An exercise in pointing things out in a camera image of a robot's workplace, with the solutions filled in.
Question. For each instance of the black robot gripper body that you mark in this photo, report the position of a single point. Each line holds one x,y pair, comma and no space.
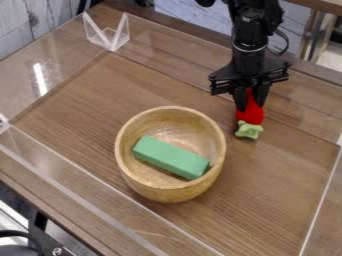
226,79

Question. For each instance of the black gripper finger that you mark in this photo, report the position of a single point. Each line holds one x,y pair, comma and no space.
241,98
261,93

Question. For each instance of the red plush strawberry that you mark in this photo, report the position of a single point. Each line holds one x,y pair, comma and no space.
250,119

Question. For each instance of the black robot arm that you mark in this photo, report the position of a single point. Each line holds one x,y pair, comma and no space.
251,70

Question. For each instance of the wooden bowl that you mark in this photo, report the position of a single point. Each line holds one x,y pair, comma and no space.
185,128

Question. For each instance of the wooden background furniture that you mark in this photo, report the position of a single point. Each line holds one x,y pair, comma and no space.
326,11

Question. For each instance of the green rectangular block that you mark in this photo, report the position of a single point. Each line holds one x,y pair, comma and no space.
170,158

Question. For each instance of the clear acrylic corner bracket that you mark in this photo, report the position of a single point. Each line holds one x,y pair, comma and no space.
108,38

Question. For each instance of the black table leg frame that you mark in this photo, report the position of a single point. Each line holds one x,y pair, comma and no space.
24,238

